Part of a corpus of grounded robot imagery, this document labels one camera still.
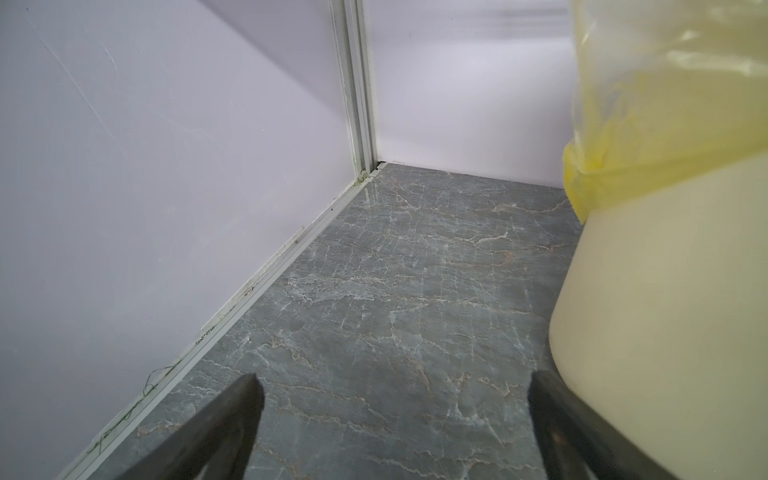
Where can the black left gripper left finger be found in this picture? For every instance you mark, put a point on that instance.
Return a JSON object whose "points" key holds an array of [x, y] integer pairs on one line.
{"points": [[216, 443]]}

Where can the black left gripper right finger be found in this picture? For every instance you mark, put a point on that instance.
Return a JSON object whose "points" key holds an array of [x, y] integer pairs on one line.
{"points": [[575, 442]]}

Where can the beige bin yellow bag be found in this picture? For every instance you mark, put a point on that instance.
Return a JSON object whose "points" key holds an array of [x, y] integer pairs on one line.
{"points": [[661, 323]]}

